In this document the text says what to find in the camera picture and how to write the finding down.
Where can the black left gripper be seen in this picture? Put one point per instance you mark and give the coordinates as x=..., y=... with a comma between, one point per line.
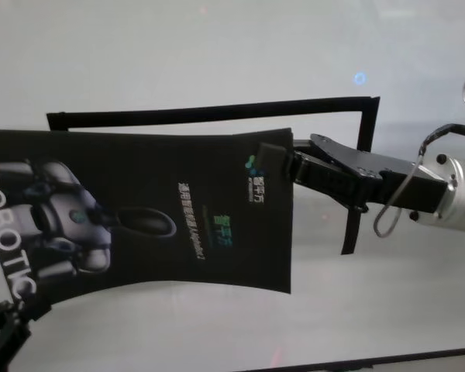
x=4, y=333

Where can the black robot print poster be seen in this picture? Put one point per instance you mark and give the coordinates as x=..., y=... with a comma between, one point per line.
x=159, y=186

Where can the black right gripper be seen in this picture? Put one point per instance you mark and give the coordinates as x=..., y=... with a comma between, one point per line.
x=407, y=186

